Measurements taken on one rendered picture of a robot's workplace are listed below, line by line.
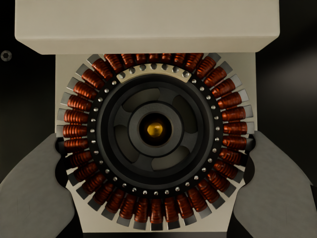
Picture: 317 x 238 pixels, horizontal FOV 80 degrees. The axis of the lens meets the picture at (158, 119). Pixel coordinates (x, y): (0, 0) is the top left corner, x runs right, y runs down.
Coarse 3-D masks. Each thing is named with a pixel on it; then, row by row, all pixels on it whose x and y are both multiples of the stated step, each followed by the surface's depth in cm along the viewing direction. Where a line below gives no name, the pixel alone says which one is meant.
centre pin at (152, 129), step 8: (144, 120) 12; (152, 120) 12; (160, 120) 12; (144, 128) 12; (152, 128) 11; (160, 128) 11; (168, 128) 12; (144, 136) 12; (152, 136) 11; (160, 136) 11; (168, 136) 12
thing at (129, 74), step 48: (96, 96) 11; (192, 96) 12; (240, 96) 10; (96, 144) 11; (144, 144) 11; (192, 144) 13; (240, 144) 10; (96, 192) 10; (144, 192) 10; (192, 192) 10
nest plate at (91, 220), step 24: (72, 72) 14; (240, 72) 14; (144, 96) 14; (192, 120) 14; (240, 120) 14; (120, 144) 14; (240, 168) 14; (72, 192) 14; (96, 216) 14; (216, 216) 14
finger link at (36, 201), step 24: (48, 144) 10; (24, 168) 9; (48, 168) 9; (0, 192) 8; (24, 192) 8; (48, 192) 7; (0, 216) 7; (24, 216) 7; (48, 216) 7; (72, 216) 7
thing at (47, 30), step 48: (48, 0) 4; (96, 0) 4; (144, 0) 4; (192, 0) 4; (240, 0) 4; (48, 48) 5; (96, 48) 5; (144, 48) 5; (192, 48) 5; (240, 48) 5
